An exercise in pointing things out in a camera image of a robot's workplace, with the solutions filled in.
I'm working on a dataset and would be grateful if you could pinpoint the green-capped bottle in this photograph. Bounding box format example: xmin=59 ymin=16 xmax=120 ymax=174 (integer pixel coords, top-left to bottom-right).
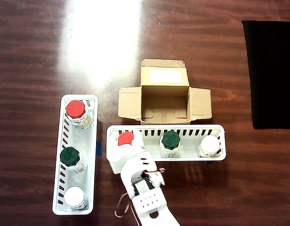
xmin=159 ymin=130 xmax=181 ymax=158
xmin=59 ymin=146 xmax=87 ymax=174

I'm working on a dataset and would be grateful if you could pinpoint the white plastic basket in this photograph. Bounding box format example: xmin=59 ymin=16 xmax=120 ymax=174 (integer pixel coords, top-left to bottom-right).
xmin=105 ymin=124 xmax=227 ymax=163
xmin=52 ymin=93 xmax=99 ymax=215

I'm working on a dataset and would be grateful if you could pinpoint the open cardboard box with labels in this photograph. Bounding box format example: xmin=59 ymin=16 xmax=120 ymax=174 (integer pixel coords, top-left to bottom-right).
xmin=118 ymin=58 xmax=213 ymax=125

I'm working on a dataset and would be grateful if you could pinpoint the black mat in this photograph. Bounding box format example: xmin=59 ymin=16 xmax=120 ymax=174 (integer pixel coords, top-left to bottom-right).
xmin=241 ymin=20 xmax=290 ymax=130

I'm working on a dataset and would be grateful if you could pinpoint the thin robot wire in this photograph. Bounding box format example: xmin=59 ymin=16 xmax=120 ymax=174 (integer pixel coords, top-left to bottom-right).
xmin=113 ymin=192 xmax=136 ymax=219

